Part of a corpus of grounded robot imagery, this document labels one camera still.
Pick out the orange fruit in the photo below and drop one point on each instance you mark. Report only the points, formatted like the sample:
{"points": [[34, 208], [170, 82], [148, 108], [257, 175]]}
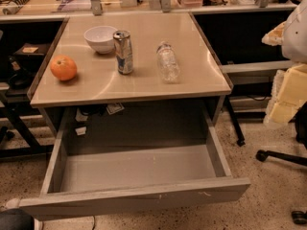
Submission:
{"points": [[63, 67]]}

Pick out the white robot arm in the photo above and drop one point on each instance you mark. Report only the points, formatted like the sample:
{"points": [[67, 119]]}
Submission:
{"points": [[291, 35]]}

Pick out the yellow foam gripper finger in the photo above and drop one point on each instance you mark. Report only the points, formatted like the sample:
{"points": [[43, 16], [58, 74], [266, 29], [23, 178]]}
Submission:
{"points": [[289, 94]]}

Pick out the grey side shelf right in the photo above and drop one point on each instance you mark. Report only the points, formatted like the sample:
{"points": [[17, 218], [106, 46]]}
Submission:
{"points": [[256, 72]]}

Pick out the silver blue drink can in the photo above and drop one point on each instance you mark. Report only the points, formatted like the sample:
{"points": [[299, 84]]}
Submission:
{"points": [[123, 52]]}

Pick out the clear plastic water bottle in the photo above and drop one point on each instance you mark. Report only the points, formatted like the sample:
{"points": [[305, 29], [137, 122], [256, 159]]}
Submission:
{"points": [[167, 63]]}

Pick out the black office chair base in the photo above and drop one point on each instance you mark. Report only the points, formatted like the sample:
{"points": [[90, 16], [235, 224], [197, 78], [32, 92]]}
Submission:
{"points": [[298, 217]]}

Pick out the open grey top drawer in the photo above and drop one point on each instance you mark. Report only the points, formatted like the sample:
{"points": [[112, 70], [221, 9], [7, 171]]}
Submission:
{"points": [[147, 158]]}

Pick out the white ceramic bowl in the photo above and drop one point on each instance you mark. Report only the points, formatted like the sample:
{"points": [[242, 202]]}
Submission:
{"points": [[100, 39]]}

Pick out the dark box on left shelf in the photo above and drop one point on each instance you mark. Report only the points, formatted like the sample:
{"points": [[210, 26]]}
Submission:
{"points": [[33, 50]]}

